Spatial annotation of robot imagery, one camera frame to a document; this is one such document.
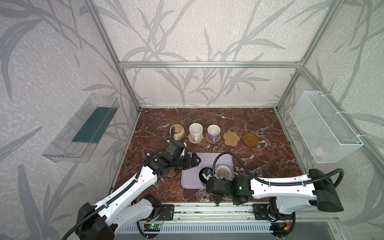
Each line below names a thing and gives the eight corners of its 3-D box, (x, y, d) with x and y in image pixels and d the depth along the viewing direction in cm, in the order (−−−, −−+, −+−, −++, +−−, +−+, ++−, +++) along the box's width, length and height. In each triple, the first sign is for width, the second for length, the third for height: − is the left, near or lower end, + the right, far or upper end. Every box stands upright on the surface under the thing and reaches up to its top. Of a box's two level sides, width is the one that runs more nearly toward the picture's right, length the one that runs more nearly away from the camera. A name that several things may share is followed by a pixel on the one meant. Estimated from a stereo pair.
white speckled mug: (189, 145, 101) (188, 137, 93) (190, 131, 109) (189, 122, 101) (202, 145, 101) (202, 137, 93) (202, 131, 109) (202, 122, 101)
